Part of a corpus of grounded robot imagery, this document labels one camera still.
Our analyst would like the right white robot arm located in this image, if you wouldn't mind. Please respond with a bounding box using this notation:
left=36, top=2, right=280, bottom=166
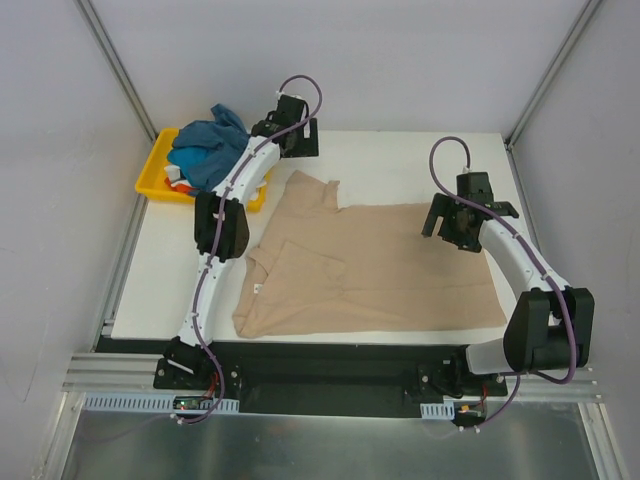
left=422, top=172, right=595, bottom=395

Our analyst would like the corner aluminium post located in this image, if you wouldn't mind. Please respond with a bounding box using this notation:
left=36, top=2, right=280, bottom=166
left=504, top=0, right=606, bottom=151
left=74, top=0, right=158, bottom=142

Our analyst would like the right slotted cable duct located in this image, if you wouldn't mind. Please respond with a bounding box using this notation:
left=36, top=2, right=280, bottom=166
left=420, top=401, right=455, bottom=421

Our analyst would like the right corner aluminium post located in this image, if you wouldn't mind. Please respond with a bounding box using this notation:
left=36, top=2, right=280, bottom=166
left=504, top=0, right=606, bottom=151

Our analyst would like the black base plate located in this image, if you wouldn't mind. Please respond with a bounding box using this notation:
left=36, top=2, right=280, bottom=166
left=97, top=338, right=507, bottom=418

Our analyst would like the dark blue shirt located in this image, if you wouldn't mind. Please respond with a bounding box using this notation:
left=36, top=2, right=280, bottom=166
left=172, top=103, right=250, bottom=191

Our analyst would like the white shirt in tray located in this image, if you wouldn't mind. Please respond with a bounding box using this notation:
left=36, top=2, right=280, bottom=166
left=164, top=164, right=186, bottom=188

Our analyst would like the left corner aluminium post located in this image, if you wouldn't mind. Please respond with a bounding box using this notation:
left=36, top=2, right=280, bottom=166
left=74, top=0, right=158, bottom=142

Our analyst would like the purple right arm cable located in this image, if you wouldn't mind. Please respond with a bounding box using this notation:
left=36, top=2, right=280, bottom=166
left=423, top=135, right=591, bottom=440

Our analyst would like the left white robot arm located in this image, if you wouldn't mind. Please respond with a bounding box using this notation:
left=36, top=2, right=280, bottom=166
left=164, top=93, right=319, bottom=389

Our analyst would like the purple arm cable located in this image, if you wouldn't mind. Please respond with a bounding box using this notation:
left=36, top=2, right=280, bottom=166
left=423, top=135, right=591, bottom=440
left=97, top=74, right=323, bottom=444

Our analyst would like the bright blue shirt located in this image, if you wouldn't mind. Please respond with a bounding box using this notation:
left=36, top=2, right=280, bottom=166
left=168, top=147, right=209, bottom=176

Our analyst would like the orange shirt in tray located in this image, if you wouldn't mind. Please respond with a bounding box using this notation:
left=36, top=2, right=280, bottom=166
left=172, top=184, right=199, bottom=197

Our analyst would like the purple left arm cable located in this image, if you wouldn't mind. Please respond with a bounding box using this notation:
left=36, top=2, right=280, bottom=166
left=97, top=74, right=323, bottom=444

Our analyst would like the yellow plastic tray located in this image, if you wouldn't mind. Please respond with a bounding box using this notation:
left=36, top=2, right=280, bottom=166
left=135, top=128, right=279, bottom=213

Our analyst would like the aluminium frame rail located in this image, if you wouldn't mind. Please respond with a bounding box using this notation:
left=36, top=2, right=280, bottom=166
left=61, top=352, right=606, bottom=403

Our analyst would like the left slotted cable duct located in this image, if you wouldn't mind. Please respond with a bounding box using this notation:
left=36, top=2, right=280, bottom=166
left=83, top=393, right=217, bottom=415

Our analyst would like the beige t-shirt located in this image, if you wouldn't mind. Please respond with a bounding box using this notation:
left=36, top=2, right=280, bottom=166
left=233, top=171, right=506, bottom=338

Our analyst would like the slotted cable duct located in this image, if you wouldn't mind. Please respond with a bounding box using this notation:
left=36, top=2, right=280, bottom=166
left=420, top=401, right=455, bottom=421
left=83, top=393, right=217, bottom=415

